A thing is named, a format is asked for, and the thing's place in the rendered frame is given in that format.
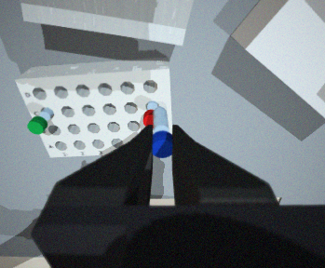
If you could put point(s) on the grey bench mat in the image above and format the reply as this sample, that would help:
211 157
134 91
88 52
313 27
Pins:
221 96

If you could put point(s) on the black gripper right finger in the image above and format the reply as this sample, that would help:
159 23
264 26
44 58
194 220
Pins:
212 180

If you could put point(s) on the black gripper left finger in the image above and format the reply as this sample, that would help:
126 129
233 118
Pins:
115 177

